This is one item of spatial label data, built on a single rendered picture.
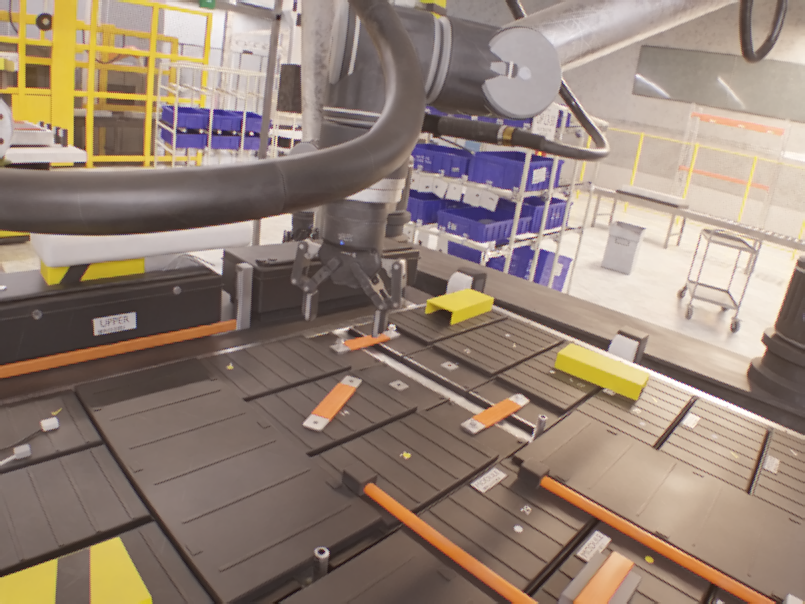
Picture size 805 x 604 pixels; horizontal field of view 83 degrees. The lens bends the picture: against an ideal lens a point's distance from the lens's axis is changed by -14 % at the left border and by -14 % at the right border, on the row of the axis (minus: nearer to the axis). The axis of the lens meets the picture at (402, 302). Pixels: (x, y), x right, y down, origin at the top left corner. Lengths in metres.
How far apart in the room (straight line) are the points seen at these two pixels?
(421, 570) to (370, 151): 0.37
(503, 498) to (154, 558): 0.37
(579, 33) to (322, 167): 0.63
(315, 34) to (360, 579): 1.65
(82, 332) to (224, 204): 0.62
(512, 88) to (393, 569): 0.51
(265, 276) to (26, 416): 0.46
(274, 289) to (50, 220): 0.74
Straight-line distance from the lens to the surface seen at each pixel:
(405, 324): 1.03
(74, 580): 0.46
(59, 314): 0.83
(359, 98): 0.58
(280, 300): 0.99
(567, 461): 0.71
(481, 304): 1.15
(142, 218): 0.25
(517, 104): 0.63
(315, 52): 1.87
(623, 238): 6.94
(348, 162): 0.29
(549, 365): 0.98
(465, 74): 0.60
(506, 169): 3.31
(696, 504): 0.73
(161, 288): 0.87
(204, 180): 0.25
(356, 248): 0.61
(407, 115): 0.35
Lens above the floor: 1.39
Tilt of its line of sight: 19 degrees down
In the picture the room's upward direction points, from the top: 9 degrees clockwise
